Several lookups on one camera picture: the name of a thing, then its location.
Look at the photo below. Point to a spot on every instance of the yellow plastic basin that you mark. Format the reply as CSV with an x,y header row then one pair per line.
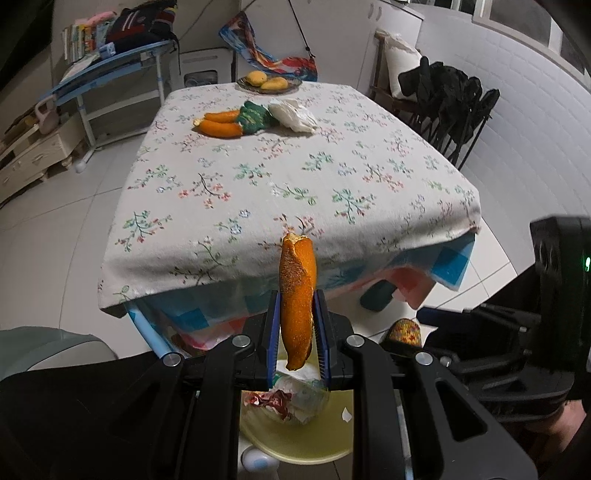
x,y
295,443

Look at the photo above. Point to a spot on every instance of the red snack wrapper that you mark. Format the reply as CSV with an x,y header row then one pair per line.
x,y
270,400

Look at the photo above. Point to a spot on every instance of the yellow orange fruit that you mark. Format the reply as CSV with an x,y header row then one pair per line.
x,y
255,77
274,84

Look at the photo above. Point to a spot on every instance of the person's leg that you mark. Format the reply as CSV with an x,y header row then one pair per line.
x,y
570,422

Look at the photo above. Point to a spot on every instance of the white pillow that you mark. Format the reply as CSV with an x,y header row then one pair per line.
x,y
401,60

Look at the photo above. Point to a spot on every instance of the wooden chair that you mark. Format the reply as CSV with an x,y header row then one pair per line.
x,y
378,92

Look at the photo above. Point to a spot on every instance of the black jacket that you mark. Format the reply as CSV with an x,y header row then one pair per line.
x,y
438,92

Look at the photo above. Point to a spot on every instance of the round fruit plate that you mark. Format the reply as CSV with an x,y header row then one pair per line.
x,y
286,88

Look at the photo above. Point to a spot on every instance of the small white paper scrap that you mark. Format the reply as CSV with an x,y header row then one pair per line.
x,y
346,415

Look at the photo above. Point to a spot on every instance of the white crumpled plastic bag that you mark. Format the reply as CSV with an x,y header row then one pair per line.
x,y
293,115

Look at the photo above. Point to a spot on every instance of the white cabinet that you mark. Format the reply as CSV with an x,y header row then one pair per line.
x,y
341,37

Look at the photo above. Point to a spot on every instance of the colourful printed cloth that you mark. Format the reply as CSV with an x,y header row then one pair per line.
x,y
277,62

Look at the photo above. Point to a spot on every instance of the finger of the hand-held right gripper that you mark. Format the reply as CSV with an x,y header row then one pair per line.
x,y
503,378
489,323

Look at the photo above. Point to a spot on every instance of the cardboard box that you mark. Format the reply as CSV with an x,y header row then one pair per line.
x,y
21,124

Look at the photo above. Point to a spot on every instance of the blue study desk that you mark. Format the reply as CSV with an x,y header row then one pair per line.
x,y
106,62

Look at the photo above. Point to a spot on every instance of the small white round gadget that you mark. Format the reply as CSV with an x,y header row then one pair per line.
x,y
256,461

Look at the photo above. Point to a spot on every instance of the white plastic stool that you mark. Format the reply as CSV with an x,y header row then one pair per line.
x,y
203,64

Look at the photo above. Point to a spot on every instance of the floral-cloth covered table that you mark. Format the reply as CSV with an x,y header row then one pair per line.
x,y
286,184

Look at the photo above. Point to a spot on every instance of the blue table leg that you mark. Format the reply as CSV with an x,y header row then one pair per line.
x,y
150,334

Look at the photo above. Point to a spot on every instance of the dark green slipper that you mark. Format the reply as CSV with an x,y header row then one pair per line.
x,y
378,295

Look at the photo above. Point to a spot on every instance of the grey cushioned seat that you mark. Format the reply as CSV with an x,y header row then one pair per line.
x,y
46,348

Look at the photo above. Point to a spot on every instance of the patterned slipper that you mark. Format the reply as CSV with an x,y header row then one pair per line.
x,y
405,332

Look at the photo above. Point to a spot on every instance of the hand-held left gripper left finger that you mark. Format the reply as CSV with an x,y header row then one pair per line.
x,y
273,341

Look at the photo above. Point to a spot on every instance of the clear plastic bag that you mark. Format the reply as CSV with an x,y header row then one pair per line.
x,y
304,397

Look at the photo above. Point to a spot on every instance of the orange peel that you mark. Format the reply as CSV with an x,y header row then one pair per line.
x,y
298,300

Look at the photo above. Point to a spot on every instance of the black folding chairs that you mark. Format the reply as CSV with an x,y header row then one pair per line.
x,y
480,120

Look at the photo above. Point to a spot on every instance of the black pants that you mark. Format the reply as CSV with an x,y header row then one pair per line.
x,y
92,415

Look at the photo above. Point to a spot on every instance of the dark striped backpack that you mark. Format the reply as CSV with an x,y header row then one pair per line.
x,y
138,27

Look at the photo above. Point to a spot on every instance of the white papers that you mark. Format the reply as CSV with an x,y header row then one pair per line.
x,y
81,67

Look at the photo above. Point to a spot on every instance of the carrot plush toy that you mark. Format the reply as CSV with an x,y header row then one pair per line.
x,y
221,116
221,129

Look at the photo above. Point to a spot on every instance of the cream television cabinet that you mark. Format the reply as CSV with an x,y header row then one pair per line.
x,y
37,157

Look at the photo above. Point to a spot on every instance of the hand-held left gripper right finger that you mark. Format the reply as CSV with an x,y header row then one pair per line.
x,y
322,341

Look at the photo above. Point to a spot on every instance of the pink plush toy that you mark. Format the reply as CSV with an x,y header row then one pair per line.
x,y
94,18

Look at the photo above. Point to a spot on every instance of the pink plastic jug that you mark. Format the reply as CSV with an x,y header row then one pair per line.
x,y
46,117

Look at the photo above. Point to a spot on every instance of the row of books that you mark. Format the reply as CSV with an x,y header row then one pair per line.
x,y
85,41

